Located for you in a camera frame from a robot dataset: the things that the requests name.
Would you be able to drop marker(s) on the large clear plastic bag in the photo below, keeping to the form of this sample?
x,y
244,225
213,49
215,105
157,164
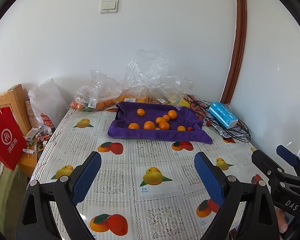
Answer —
x,y
150,72

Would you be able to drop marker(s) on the purple towel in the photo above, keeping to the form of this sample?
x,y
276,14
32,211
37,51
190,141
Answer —
x,y
130,136

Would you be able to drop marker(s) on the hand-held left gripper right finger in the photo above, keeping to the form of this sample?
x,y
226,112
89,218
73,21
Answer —
x,y
208,177

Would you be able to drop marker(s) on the clutter of small bottles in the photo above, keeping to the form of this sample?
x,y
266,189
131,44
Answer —
x,y
40,136

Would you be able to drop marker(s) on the dotted beige paper bag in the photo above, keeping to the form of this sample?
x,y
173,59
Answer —
x,y
32,113

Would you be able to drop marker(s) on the brown wooden door frame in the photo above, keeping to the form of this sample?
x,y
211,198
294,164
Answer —
x,y
237,42

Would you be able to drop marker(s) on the small red fruit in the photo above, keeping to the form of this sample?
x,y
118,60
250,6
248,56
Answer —
x,y
189,129

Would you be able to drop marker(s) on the wooden chair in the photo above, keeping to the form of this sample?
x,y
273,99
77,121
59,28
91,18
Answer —
x,y
18,97

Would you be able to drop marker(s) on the bag of red tomatoes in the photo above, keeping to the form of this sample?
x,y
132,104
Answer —
x,y
197,107

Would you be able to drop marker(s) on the white plastic bag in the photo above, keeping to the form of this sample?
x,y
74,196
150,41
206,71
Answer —
x,y
50,100

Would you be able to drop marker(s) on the small orange mandarin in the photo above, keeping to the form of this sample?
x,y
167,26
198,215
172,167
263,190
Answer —
x,y
166,118
181,128

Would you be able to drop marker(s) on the red paper bag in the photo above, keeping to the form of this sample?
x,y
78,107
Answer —
x,y
7,137

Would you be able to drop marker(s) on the red cherry tomato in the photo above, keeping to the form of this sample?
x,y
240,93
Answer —
x,y
209,123

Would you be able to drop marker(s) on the blue tissue box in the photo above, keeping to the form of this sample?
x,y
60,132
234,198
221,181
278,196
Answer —
x,y
223,115

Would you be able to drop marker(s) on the yellow package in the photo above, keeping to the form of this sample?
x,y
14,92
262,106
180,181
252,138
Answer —
x,y
181,102

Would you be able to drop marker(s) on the fruit print tablecloth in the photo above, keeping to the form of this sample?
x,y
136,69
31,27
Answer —
x,y
140,160

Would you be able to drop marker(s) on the person's right hand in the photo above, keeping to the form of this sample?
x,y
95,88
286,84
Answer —
x,y
282,221

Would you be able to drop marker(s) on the green bedding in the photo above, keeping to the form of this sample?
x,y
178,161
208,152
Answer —
x,y
11,195

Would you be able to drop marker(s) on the bag of brown kiwis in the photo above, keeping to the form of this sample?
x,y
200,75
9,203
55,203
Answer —
x,y
163,102

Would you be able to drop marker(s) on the white light switch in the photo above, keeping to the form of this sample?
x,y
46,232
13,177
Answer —
x,y
109,6

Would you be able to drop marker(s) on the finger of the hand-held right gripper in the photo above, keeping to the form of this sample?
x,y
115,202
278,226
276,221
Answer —
x,y
287,155
264,161

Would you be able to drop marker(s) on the grey checkered cloth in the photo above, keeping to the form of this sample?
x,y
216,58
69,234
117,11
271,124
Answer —
x,y
227,132

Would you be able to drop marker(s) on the bag of oranges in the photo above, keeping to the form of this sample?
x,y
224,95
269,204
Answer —
x,y
133,98

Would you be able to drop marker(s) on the wooden side table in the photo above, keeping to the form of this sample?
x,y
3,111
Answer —
x,y
27,162

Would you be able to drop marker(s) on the clear bag of mandarins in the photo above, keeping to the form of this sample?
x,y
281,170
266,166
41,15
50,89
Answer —
x,y
90,97

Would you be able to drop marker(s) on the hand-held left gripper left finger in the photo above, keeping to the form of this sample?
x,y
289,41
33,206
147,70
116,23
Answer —
x,y
86,176

